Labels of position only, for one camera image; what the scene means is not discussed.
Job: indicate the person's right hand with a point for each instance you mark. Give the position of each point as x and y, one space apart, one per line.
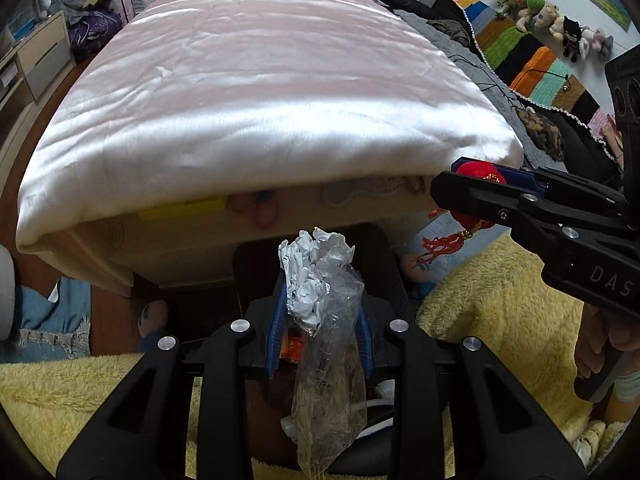
595 332

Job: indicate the pink satin table cloth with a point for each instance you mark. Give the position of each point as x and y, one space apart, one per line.
197 99

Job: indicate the yellow fluffy rug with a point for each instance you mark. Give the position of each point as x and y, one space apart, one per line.
497 295

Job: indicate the purple bag on floor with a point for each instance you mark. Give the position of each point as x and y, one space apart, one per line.
93 32

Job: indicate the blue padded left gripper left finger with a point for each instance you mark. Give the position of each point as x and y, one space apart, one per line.
277 328

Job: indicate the clear bag with foil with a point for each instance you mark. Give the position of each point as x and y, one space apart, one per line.
324 297

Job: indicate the white cylindrical bin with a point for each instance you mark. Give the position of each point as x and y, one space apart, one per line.
7 293

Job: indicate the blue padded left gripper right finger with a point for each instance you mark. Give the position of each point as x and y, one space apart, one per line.
365 344

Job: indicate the red tasselled ornament ball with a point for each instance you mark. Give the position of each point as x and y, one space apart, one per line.
445 245

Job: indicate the red orange wrapper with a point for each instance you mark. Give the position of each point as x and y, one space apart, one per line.
292 348

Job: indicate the dark sofa with grey throw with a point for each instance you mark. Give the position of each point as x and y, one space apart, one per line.
450 37

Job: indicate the beige tv cabinet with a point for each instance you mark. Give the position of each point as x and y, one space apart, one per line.
30 72

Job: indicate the striped crochet blanket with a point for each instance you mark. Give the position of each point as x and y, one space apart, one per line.
527 66

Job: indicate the row of plush toys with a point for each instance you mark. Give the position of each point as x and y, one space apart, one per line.
544 17

